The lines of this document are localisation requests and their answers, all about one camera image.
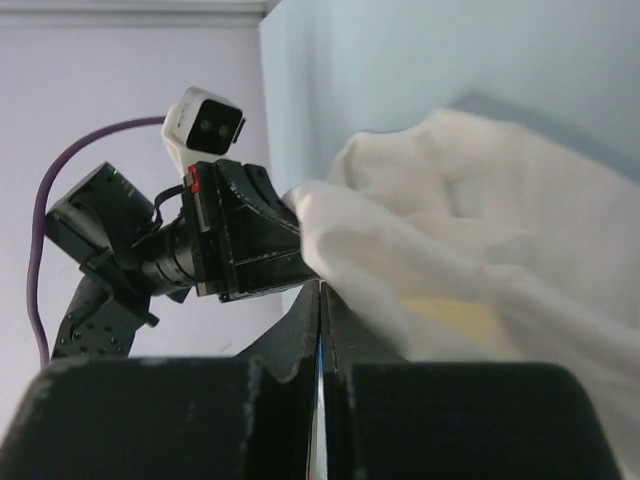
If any white daisy print t-shirt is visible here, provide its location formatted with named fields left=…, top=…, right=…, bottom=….
left=284, top=109, right=639, bottom=479

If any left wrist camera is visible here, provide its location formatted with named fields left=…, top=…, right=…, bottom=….
left=161, top=86, right=246, bottom=178

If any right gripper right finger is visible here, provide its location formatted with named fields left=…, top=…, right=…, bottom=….
left=320, top=286, right=622, bottom=479

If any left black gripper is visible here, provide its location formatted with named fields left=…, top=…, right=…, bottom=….
left=182, top=159, right=317, bottom=302

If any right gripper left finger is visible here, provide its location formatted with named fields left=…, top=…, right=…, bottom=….
left=1, top=282, right=320, bottom=479

